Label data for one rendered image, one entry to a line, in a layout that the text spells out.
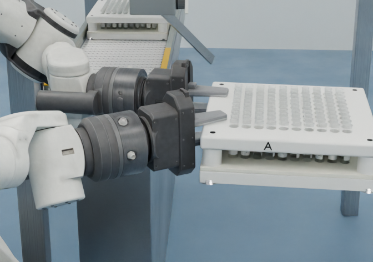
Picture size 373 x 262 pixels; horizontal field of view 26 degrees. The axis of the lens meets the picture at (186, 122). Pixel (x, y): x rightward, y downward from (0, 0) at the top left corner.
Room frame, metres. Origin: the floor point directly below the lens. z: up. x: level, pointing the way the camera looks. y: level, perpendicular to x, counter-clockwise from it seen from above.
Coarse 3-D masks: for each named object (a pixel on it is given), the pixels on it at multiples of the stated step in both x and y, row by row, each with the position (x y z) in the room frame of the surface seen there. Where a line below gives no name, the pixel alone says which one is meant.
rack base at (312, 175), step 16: (224, 160) 1.04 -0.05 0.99; (240, 160) 1.05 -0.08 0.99; (256, 160) 1.05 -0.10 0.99; (272, 160) 1.05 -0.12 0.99; (288, 160) 1.05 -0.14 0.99; (352, 160) 1.05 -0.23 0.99; (208, 176) 1.02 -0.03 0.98; (224, 176) 1.02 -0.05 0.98; (240, 176) 1.02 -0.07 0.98; (256, 176) 1.01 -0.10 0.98; (272, 176) 1.01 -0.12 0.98; (288, 176) 1.01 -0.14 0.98; (304, 176) 1.01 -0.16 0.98; (320, 176) 1.01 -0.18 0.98; (336, 176) 1.00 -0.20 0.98; (352, 176) 1.00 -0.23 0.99; (368, 176) 1.00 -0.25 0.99
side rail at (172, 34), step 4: (176, 12) 2.59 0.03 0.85; (176, 16) 2.53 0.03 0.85; (172, 28) 2.37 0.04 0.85; (172, 32) 2.32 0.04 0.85; (176, 32) 2.44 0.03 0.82; (168, 36) 2.28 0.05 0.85; (172, 36) 2.28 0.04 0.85; (168, 40) 2.23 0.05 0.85; (172, 40) 2.23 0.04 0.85; (168, 44) 2.19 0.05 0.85; (172, 44) 2.21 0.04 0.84; (172, 48) 2.21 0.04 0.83; (172, 52) 2.21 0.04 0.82; (168, 64) 2.03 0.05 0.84; (168, 68) 2.02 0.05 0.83
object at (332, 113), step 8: (248, 88) 1.20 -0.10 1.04; (256, 88) 1.20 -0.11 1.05; (272, 88) 1.20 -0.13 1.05; (248, 96) 1.17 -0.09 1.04; (256, 96) 1.16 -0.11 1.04; (272, 96) 1.16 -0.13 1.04; (280, 96) 1.16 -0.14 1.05; (296, 96) 1.17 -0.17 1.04; (304, 96) 1.17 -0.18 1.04; (312, 96) 1.19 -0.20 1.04; (320, 96) 1.16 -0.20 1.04; (328, 96) 1.17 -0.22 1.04; (248, 104) 1.13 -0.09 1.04; (256, 104) 1.12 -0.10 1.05; (272, 104) 1.13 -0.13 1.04; (280, 104) 1.13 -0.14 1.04; (296, 104) 1.13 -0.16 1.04; (304, 104) 1.13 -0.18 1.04; (320, 104) 1.13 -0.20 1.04; (328, 104) 1.13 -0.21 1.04; (248, 112) 1.10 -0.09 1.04; (256, 112) 1.10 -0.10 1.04; (272, 112) 1.10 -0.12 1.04; (280, 112) 1.09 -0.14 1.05; (296, 112) 1.09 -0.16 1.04; (304, 112) 1.10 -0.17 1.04; (320, 112) 1.09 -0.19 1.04; (328, 112) 1.10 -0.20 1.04; (336, 112) 1.10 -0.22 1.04; (280, 120) 1.07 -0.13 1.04; (288, 120) 1.07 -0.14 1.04; (296, 120) 1.06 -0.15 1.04; (304, 120) 1.07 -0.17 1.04; (312, 120) 1.06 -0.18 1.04; (320, 120) 1.06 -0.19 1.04; (328, 120) 1.08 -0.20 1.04; (336, 120) 1.07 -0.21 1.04
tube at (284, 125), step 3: (282, 120) 1.06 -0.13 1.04; (285, 120) 1.06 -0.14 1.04; (282, 123) 1.05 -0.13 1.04; (285, 123) 1.05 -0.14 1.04; (288, 123) 1.05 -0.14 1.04; (282, 126) 1.05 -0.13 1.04; (285, 126) 1.05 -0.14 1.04; (288, 126) 1.05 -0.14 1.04; (282, 129) 1.05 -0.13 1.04; (285, 129) 1.05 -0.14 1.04; (288, 129) 1.05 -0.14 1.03; (279, 153) 1.05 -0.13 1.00; (282, 153) 1.05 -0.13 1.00; (285, 153) 1.05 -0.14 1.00; (279, 156) 1.05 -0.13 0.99; (282, 156) 1.05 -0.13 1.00; (285, 156) 1.05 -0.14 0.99; (279, 159) 1.05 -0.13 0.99; (282, 159) 1.05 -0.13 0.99; (285, 159) 1.05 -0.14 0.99
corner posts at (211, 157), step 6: (204, 150) 1.03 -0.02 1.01; (210, 150) 1.02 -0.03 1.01; (216, 150) 1.02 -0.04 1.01; (204, 156) 1.03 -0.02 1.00; (210, 156) 1.02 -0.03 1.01; (216, 156) 1.02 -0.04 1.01; (204, 162) 1.03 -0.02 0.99; (210, 162) 1.02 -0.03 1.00; (216, 162) 1.02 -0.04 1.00; (360, 162) 1.01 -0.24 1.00; (366, 162) 1.00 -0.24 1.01; (372, 162) 1.00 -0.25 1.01; (360, 168) 1.01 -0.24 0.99; (366, 168) 1.00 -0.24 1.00; (372, 168) 1.00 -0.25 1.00; (366, 174) 1.00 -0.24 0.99; (372, 174) 1.00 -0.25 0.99
